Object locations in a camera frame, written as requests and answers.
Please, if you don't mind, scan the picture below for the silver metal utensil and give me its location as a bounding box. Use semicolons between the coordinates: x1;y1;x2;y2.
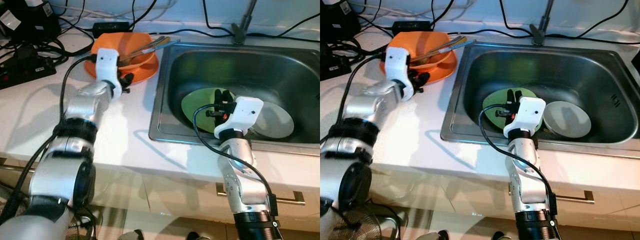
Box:
412;39;478;63
120;40;182;66

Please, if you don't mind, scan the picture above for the green round plate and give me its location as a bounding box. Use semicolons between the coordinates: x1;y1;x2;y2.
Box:
181;87;236;133
482;87;543;133

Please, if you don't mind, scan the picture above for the orange plastic plate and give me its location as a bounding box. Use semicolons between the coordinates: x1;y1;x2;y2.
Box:
379;50;458;85
84;50;160;85

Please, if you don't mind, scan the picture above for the stainless steel sink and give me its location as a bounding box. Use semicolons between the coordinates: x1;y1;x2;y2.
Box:
148;41;321;157
440;41;640;160

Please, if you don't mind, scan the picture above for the black power adapter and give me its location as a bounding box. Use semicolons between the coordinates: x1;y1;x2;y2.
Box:
391;21;427;35
92;21;131;35

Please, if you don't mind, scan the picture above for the grey round plate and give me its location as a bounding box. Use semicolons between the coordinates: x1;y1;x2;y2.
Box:
248;101;295;139
542;101;592;139

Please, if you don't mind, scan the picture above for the metal sink faucet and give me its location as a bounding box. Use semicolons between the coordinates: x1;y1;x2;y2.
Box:
231;0;258;45
529;0;555;46

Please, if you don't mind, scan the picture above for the black power strip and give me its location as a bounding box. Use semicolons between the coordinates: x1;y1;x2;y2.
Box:
0;44;57;91
320;42;351;81

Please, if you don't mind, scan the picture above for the black electronic device box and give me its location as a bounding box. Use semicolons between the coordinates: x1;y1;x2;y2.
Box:
320;0;362;42
0;0;62;42

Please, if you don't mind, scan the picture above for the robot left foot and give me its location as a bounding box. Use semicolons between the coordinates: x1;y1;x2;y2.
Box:
117;229;146;240
415;230;451;240

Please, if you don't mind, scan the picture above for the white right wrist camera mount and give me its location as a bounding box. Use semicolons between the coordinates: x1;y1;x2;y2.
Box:
503;96;547;139
214;96;264;138

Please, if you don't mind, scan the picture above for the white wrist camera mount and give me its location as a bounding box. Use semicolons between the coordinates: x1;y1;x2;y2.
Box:
503;96;547;139
386;46;415;99
95;47;123;98
214;96;264;138

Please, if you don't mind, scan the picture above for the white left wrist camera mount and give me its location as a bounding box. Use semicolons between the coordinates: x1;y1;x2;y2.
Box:
386;46;415;99
95;47;123;98

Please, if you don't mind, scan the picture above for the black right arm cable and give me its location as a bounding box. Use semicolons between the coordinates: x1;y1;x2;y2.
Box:
479;104;557;221
192;104;278;221

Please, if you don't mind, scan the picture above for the black power cable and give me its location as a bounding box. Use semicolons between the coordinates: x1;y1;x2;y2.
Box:
129;26;321;43
202;0;236;30
425;27;640;46
500;0;533;32

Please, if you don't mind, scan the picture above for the black wire fan guard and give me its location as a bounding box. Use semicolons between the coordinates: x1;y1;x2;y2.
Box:
330;200;401;240

